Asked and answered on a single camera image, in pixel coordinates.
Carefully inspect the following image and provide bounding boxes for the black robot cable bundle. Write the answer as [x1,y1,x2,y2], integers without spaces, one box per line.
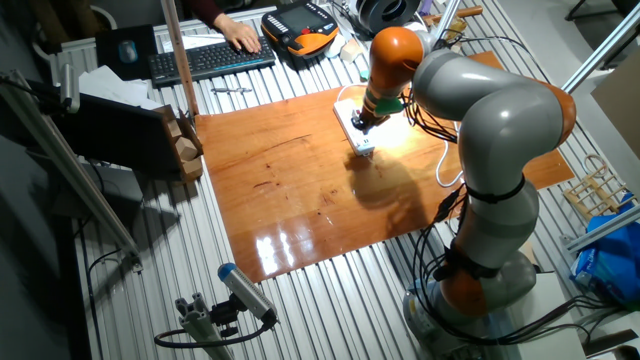
[402,27,609,347]

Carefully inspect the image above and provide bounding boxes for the dark sleeved person forearm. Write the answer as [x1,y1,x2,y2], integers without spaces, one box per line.
[187,0,225,27]

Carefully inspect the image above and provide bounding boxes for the brown wooden board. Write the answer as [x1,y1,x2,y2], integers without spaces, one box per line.
[193,49,576,284]

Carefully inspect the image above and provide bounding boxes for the orange and black teach pendant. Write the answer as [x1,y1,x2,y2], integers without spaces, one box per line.
[260,0,341,59]

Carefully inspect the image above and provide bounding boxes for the long aluminium frame bar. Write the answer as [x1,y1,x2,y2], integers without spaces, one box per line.
[0,69,144,271]
[559,202,640,254]

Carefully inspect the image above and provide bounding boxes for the white rounded object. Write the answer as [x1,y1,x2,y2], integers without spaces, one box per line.
[323,33,347,59]

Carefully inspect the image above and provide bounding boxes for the blue bag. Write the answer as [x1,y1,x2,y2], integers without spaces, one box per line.
[569,192,640,309]

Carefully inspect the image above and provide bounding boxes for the black flat panel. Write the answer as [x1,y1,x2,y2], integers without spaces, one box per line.
[29,92,176,181]

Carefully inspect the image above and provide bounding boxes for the white bulb holder with bulb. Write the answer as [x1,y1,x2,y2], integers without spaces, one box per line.
[349,112,416,151]

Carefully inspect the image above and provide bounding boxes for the beige cardboard panel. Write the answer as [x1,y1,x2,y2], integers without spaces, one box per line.
[589,47,640,166]

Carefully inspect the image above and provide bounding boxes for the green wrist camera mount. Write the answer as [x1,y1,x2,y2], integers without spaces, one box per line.
[363,89,405,116]

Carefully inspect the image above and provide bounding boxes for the black camera cable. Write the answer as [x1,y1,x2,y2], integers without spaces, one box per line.
[153,314,279,350]

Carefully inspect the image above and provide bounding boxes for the black mouse pad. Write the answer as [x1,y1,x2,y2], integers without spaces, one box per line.
[94,23,160,82]

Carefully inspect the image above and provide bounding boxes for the aluminium profile camera mount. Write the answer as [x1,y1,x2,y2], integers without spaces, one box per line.
[174,292,236,360]

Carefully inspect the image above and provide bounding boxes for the wooden stick rack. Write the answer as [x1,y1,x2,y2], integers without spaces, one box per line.
[562,153,636,222]

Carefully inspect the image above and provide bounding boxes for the white paper sheets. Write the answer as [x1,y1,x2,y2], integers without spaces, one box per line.
[162,30,236,54]
[77,64,164,111]

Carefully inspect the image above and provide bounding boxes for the black round drum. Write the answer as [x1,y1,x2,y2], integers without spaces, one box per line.
[355,0,422,35]

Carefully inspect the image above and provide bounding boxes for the white power strip cable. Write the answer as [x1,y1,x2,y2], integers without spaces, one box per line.
[337,82,466,189]

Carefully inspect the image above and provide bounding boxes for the white power strip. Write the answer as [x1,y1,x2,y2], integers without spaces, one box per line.
[333,98,377,157]

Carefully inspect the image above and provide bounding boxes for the bare person hand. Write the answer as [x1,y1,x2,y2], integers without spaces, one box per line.
[213,13,263,55]

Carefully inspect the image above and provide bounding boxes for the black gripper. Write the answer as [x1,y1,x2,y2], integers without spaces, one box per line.
[349,109,392,137]

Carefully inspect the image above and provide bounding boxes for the grey computer mouse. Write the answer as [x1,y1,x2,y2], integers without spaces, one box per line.
[117,38,139,65]

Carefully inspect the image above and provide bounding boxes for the silver depth camera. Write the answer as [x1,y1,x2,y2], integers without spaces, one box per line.
[58,62,81,115]
[217,262,279,326]

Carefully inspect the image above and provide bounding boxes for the black keyboard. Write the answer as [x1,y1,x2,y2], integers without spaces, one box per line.
[147,35,277,87]

